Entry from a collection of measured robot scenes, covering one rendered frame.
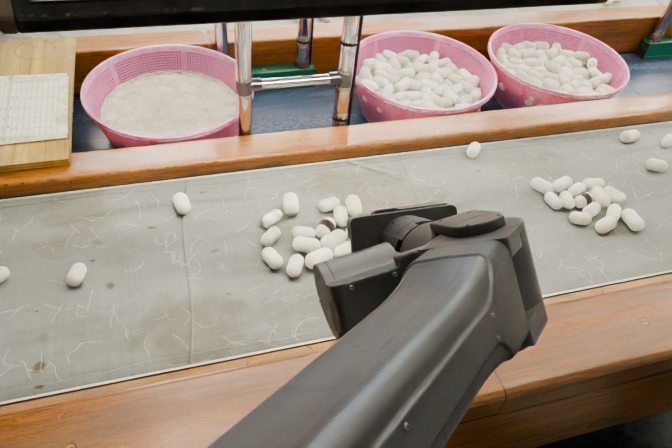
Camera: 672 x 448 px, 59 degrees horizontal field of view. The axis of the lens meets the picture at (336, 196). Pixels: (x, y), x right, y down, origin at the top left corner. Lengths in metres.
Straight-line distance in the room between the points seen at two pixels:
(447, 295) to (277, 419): 0.12
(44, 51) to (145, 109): 0.20
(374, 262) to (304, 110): 0.71
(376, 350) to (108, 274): 0.55
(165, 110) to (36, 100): 0.19
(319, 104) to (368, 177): 0.29
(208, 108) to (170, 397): 0.52
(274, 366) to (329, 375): 0.41
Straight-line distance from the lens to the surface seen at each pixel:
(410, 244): 0.47
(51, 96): 1.00
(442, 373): 0.26
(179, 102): 1.02
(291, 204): 0.80
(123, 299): 0.74
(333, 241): 0.76
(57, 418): 0.65
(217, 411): 0.62
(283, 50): 1.16
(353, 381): 0.23
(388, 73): 1.13
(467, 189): 0.90
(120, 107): 1.03
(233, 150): 0.87
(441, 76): 1.16
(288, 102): 1.13
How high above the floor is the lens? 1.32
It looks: 43 degrees down
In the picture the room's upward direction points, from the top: 7 degrees clockwise
